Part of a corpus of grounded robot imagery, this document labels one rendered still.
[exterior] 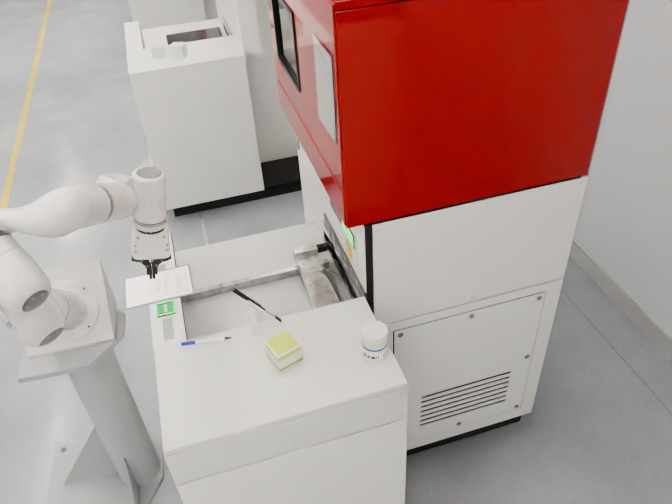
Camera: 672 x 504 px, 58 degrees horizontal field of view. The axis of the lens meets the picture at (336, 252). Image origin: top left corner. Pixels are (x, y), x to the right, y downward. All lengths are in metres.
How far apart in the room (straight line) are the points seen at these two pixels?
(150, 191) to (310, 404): 0.67
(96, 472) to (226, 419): 1.25
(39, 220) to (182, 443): 0.62
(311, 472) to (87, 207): 0.93
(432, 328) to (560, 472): 0.91
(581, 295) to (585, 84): 1.79
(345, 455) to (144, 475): 1.11
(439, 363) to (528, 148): 0.83
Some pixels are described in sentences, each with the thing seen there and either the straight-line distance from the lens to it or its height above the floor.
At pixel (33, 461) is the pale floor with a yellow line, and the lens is 2.98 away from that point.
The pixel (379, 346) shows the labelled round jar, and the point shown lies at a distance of 1.59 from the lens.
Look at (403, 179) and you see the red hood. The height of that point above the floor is 1.34.
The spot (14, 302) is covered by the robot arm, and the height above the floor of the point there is 1.44.
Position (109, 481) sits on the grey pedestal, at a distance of 2.76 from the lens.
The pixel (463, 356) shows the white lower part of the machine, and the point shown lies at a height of 0.56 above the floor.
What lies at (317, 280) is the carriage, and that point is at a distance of 2.01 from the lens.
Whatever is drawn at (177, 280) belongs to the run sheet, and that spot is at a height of 0.96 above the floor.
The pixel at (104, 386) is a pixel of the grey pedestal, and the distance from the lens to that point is 2.24.
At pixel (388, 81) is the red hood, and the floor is 1.62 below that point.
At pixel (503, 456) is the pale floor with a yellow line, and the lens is 2.67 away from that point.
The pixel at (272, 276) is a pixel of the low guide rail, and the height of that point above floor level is 0.84.
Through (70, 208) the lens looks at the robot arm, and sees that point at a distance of 1.31.
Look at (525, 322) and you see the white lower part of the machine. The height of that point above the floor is 0.65.
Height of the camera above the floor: 2.22
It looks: 39 degrees down
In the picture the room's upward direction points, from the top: 4 degrees counter-clockwise
